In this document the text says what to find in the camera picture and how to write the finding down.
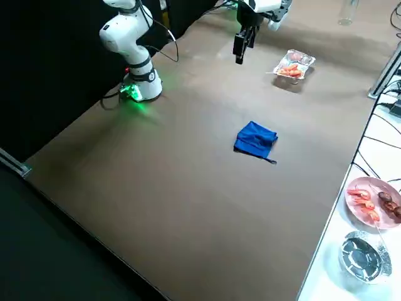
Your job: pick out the pink plate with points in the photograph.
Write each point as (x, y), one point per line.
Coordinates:
(388, 219)

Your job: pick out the black curtain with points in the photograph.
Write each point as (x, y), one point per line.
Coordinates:
(47, 62)

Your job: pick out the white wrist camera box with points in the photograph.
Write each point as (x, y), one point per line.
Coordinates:
(274, 23)

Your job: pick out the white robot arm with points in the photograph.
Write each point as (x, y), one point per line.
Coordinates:
(122, 34)

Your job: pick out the aluminium frame post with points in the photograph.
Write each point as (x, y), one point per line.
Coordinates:
(387, 70)

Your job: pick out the black desk device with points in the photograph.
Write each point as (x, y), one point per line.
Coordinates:
(396, 109)

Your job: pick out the aluminium frame rail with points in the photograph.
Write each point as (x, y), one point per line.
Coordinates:
(15, 164)

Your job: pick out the clear seasoning bottle cyan lid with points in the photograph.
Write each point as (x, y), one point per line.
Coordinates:
(346, 12)

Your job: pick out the green lit base module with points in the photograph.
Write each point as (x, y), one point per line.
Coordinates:
(131, 92)

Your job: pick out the round aluminium foil pan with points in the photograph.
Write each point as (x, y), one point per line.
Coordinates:
(360, 257)

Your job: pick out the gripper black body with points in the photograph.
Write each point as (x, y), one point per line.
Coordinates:
(247, 19)

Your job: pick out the shrimp skewer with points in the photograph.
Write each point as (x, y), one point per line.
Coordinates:
(365, 203)

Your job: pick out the sliced meat skewer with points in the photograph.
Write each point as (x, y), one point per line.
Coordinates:
(289, 70)

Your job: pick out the rectangular aluminium foil pan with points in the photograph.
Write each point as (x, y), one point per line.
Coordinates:
(305, 67)

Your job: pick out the blue dishcloth with loop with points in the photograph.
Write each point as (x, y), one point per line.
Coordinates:
(253, 141)

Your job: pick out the mushroom skewer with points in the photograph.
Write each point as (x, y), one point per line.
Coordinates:
(390, 205)

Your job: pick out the white desk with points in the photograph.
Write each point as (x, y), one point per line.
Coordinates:
(369, 150)

